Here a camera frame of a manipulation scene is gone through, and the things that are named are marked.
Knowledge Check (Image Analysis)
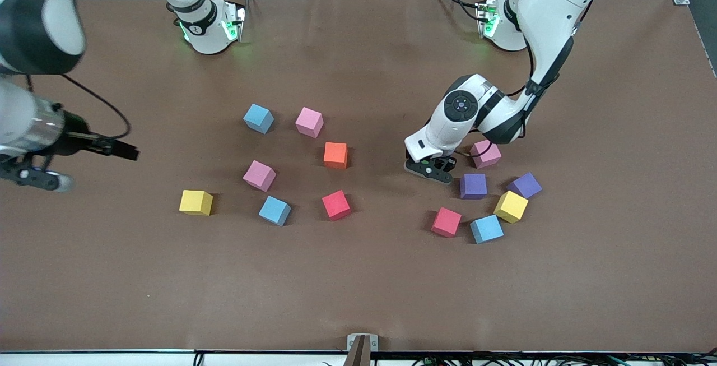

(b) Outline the purple foam block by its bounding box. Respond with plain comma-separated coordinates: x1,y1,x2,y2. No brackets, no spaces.
460,173,488,200
506,172,543,199

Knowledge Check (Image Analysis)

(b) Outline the pink foam block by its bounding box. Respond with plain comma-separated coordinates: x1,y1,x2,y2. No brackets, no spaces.
469,140,502,169
295,107,325,139
243,160,277,192

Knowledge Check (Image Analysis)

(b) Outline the orange foam block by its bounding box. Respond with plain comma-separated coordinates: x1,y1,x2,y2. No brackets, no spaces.
323,142,348,169

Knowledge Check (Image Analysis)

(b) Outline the red foam block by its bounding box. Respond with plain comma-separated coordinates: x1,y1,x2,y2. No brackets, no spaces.
431,207,463,238
322,190,352,221

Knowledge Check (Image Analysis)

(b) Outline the blue foam block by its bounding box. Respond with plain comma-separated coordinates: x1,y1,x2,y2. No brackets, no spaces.
243,103,275,135
258,196,292,226
469,215,505,244

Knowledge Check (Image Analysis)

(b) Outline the yellow foam block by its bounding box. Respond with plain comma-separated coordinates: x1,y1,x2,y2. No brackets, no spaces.
179,189,214,216
493,190,529,224

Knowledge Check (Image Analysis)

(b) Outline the brown table mat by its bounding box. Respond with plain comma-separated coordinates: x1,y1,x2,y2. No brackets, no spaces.
0,0,717,353

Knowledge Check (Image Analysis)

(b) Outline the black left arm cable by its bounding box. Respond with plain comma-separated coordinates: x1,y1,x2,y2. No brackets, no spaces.
457,0,597,159

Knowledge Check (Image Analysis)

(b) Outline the metal bracket at table edge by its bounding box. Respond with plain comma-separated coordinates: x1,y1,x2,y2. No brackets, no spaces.
346,333,379,366

